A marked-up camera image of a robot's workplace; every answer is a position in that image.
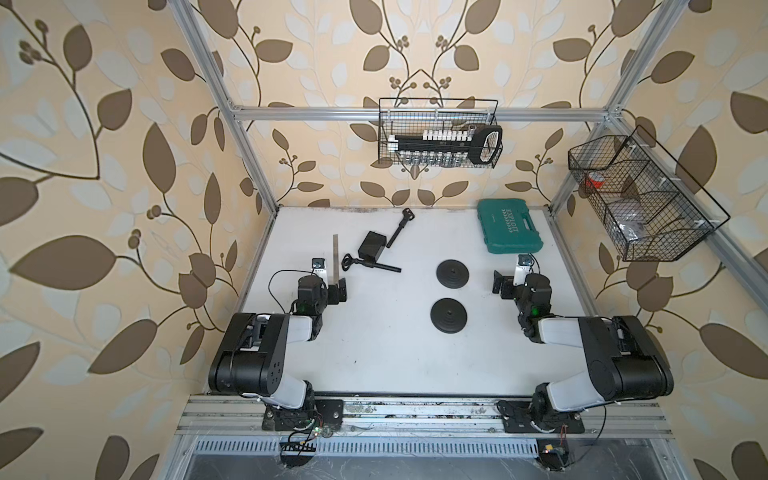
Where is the plastic bag in basket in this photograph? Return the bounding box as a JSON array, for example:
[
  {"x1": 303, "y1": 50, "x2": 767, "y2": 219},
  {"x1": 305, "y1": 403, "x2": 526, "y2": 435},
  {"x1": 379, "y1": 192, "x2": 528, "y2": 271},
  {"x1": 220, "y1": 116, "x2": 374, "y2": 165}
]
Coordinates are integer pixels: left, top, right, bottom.
[{"x1": 609, "y1": 199, "x2": 647, "y2": 241}]

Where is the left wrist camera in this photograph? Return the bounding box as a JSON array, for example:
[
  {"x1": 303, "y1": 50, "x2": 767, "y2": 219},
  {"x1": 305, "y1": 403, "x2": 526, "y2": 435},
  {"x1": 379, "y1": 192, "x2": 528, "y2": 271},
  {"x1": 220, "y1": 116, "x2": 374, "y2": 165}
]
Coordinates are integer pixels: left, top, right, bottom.
[{"x1": 311, "y1": 257, "x2": 328, "y2": 282}]

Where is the aluminium frame rail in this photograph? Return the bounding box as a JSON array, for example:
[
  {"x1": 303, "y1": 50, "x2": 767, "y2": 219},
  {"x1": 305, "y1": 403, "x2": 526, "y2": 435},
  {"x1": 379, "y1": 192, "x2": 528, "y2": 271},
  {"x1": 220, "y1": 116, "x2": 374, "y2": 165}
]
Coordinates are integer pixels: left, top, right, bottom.
[{"x1": 177, "y1": 395, "x2": 673, "y2": 439}]

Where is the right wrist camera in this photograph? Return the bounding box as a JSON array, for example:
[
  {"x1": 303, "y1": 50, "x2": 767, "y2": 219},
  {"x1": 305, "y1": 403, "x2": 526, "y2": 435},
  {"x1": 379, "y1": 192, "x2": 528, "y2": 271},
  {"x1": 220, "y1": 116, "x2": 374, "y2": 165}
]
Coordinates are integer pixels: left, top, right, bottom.
[{"x1": 513, "y1": 254, "x2": 536, "y2": 285}]

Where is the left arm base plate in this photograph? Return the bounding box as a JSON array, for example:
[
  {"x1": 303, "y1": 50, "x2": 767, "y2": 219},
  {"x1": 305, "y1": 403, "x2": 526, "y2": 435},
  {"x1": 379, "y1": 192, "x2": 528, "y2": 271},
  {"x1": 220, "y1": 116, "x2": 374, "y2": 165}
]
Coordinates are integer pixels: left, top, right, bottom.
[{"x1": 261, "y1": 399, "x2": 344, "y2": 436}]

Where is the wire basket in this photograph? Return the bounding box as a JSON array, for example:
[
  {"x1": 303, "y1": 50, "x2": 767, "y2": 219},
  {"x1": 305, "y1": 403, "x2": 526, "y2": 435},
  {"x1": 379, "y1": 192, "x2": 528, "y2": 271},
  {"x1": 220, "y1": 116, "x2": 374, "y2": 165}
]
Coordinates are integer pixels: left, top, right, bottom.
[
  {"x1": 568, "y1": 125, "x2": 731, "y2": 262},
  {"x1": 377, "y1": 97, "x2": 503, "y2": 171}
]

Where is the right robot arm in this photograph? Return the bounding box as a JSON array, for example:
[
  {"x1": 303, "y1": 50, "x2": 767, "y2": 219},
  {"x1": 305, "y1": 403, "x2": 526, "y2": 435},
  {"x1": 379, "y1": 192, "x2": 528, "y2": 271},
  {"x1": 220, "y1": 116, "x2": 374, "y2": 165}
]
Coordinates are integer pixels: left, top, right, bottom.
[{"x1": 492, "y1": 271, "x2": 674, "y2": 423}]

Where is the back wire basket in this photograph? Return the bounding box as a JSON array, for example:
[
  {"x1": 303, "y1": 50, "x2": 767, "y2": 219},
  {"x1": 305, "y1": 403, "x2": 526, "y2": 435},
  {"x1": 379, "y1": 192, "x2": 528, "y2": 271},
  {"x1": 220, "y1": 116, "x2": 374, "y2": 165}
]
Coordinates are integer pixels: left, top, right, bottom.
[{"x1": 377, "y1": 97, "x2": 503, "y2": 171}]

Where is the black round base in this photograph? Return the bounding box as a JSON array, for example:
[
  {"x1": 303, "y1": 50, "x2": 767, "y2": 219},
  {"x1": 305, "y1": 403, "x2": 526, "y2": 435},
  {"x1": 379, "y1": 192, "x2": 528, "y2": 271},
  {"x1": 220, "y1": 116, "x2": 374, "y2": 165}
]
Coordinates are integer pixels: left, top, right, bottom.
[
  {"x1": 430, "y1": 298, "x2": 468, "y2": 334},
  {"x1": 436, "y1": 259, "x2": 470, "y2": 289}
]

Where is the green tool case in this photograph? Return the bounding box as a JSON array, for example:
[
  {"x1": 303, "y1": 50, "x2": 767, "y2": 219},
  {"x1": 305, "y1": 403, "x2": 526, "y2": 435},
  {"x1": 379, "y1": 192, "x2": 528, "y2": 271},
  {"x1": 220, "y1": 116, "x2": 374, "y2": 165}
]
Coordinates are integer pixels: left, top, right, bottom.
[{"x1": 477, "y1": 199, "x2": 543, "y2": 254}]

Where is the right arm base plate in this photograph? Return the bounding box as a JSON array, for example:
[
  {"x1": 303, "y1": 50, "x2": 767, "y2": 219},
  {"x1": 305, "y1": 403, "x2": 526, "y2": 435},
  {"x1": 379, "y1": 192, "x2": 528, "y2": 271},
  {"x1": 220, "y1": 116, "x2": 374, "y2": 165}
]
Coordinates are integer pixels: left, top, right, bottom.
[{"x1": 496, "y1": 400, "x2": 585, "y2": 434}]

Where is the metal ruler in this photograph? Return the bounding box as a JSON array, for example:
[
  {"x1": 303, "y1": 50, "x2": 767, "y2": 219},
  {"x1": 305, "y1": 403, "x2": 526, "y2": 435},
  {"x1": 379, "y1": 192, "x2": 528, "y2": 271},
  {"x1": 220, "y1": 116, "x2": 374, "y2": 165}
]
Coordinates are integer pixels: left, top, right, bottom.
[{"x1": 332, "y1": 234, "x2": 340, "y2": 285}]

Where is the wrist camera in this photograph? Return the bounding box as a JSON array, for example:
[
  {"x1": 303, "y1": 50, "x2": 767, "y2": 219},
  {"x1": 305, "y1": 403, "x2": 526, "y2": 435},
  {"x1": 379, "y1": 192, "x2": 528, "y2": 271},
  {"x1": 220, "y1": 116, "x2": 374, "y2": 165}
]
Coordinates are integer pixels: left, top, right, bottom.
[
  {"x1": 513, "y1": 254, "x2": 536, "y2": 285},
  {"x1": 311, "y1": 257, "x2": 328, "y2": 282}
]

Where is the red item in basket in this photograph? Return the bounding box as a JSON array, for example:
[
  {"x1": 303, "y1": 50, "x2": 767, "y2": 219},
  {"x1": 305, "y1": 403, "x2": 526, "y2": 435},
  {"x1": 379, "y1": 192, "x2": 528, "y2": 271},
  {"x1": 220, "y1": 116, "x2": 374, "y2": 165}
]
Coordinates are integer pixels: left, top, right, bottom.
[{"x1": 585, "y1": 171, "x2": 605, "y2": 190}]

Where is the small black box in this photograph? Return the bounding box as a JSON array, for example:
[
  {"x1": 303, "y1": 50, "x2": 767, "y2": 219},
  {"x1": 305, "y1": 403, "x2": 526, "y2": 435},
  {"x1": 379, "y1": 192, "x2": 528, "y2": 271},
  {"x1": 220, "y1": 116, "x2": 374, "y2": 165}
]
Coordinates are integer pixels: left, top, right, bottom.
[{"x1": 358, "y1": 231, "x2": 388, "y2": 262}]

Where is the socket set rack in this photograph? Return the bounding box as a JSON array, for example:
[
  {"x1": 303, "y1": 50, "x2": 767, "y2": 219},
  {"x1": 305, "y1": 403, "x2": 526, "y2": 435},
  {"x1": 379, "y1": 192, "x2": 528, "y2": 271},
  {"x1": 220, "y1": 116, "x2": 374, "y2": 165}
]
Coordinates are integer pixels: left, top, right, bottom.
[{"x1": 384, "y1": 124, "x2": 503, "y2": 168}]

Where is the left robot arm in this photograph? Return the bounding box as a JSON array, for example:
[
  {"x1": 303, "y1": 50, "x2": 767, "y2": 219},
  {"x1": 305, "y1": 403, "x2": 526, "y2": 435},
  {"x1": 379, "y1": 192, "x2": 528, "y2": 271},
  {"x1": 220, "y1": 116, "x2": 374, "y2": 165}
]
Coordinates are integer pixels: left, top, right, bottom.
[{"x1": 208, "y1": 272, "x2": 348, "y2": 414}]

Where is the black mic stand rod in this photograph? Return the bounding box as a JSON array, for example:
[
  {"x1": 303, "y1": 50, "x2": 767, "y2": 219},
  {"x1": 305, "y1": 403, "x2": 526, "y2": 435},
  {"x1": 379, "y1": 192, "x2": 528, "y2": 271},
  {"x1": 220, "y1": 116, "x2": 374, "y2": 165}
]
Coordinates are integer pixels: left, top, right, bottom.
[{"x1": 341, "y1": 254, "x2": 402, "y2": 273}]

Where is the right wire basket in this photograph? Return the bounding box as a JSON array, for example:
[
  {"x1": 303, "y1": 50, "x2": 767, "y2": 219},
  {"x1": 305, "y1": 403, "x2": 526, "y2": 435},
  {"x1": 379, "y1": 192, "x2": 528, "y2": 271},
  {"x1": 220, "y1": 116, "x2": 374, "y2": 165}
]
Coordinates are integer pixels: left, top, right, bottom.
[{"x1": 568, "y1": 125, "x2": 731, "y2": 262}]

